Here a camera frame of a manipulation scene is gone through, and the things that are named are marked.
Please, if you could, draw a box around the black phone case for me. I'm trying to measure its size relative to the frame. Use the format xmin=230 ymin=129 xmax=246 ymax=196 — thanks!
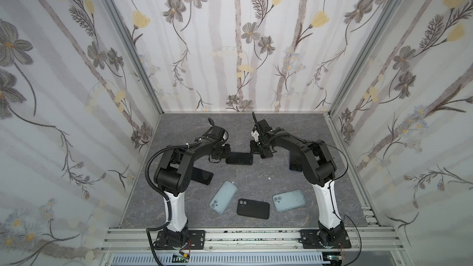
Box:
xmin=236 ymin=198 xmax=270 ymax=220
xmin=225 ymin=151 xmax=253 ymax=166

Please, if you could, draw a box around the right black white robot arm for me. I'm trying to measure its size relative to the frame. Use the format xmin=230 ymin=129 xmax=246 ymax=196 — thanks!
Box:
xmin=250 ymin=113 xmax=344 ymax=248

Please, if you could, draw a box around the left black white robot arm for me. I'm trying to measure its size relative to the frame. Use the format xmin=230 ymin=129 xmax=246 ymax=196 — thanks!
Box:
xmin=145 ymin=126 xmax=230 ymax=249

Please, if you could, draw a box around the black phone left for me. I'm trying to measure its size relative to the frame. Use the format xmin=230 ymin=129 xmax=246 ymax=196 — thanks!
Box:
xmin=191 ymin=167 xmax=214 ymax=185

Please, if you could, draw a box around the black phone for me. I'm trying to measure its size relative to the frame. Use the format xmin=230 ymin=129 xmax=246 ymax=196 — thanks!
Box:
xmin=289 ymin=159 xmax=303 ymax=172
xmin=191 ymin=167 xmax=214 ymax=185

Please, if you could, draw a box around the black phone right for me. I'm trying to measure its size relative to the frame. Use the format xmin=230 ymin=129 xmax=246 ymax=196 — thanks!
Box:
xmin=289 ymin=159 xmax=303 ymax=172

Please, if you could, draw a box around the pale blue phone left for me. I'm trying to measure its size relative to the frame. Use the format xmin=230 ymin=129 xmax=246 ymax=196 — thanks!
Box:
xmin=209 ymin=181 xmax=238 ymax=214

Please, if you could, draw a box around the pale blue phone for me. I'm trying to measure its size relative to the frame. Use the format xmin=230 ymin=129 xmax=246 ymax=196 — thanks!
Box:
xmin=272 ymin=190 xmax=307 ymax=212
xmin=209 ymin=181 xmax=238 ymax=214

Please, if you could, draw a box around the black phone case front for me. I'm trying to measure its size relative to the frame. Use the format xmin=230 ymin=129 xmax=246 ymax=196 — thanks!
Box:
xmin=236 ymin=198 xmax=270 ymax=220

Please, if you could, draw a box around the pale blue phone right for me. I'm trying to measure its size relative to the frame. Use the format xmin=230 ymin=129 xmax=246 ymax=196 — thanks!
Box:
xmin=272 ymin=190 xmax=307 ymax=212

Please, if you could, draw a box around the small green circuit board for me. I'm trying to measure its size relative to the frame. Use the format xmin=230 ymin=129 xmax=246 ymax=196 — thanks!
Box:
xmin=171 ymin=254 xmax=190 ymax=263

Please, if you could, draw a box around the right black cable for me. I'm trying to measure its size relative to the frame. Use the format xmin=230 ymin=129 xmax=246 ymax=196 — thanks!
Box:
xmin=251 ymin=111 xmax=363 ymax=266

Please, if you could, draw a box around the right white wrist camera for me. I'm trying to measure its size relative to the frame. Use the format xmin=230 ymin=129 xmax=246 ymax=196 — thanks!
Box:
xmin=251 ymin=130 xmax=259 ymax=142

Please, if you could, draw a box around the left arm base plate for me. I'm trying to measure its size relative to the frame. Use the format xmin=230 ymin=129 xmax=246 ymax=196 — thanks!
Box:
xmin=153 ymin=230 xmax=206 ymax=250

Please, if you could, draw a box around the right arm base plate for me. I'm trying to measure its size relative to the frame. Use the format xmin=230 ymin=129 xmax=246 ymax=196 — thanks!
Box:
xmin=299 ymin=229 xmax=352 ymax=249

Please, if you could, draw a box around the left black corrugated cable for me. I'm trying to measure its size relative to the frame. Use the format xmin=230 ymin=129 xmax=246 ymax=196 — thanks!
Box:
xmin=144 ymin=117 xmax=222 ymax=266

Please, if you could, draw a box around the aluminium front rail frame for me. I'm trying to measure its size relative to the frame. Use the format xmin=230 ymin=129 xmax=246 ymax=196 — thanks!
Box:
xmin=96 ymin=227 xmax=412 ymax=266

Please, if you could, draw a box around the white slotted cable duct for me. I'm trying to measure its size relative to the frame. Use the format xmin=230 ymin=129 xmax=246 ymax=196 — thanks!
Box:
xmin=110 ymin=252 xmax=331 ymax=266

